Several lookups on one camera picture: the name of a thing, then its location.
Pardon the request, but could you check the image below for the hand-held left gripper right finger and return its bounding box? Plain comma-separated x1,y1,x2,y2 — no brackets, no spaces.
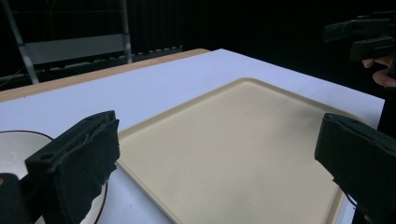
314,112,396,224

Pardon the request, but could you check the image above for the beige plastic tray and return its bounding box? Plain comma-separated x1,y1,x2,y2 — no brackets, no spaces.
116,77,359,224

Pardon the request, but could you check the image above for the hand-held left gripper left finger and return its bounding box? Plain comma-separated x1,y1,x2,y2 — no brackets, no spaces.
24,109,121,224

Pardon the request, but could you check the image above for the white bowl with dark rim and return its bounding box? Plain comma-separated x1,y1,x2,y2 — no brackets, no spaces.
0,130,109,224

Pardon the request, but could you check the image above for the dark curtain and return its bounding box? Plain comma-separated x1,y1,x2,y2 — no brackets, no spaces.
126,0,184,56

